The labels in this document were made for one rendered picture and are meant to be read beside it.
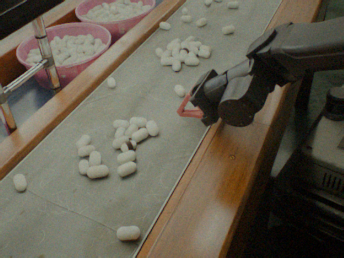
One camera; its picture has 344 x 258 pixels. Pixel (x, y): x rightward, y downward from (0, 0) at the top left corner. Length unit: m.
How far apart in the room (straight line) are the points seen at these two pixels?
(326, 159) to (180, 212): 0.62
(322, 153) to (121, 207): 0.66
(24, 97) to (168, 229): 0.63
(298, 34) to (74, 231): 0.44
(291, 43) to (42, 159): 0.49
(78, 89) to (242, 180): 0.44
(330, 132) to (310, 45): 0.73
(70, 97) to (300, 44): 0.52
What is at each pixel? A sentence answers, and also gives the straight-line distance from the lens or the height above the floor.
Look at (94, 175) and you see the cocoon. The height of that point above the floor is 0.75.
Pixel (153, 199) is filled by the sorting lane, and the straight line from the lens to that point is 0.65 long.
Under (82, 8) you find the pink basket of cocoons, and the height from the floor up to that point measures 0.76.
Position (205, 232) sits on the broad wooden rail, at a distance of 0.58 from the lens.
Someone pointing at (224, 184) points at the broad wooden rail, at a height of 0.76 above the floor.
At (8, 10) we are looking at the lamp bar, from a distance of 0.52.
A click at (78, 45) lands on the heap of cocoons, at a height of 0.73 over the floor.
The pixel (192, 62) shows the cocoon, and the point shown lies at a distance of 0.96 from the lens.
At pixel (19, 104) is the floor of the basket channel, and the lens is 1.06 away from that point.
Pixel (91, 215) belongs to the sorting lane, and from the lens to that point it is 0.64.
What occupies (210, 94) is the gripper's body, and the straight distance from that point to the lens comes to 0.69.
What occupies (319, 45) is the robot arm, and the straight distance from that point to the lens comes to 0.49.
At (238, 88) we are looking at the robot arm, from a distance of 0.60.
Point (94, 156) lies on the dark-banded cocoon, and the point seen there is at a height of 0.76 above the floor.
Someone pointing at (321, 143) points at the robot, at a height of 0.47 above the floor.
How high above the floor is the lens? 1.24
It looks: 36 degrees down
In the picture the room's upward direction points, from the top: 7 degrees counter-clockwise
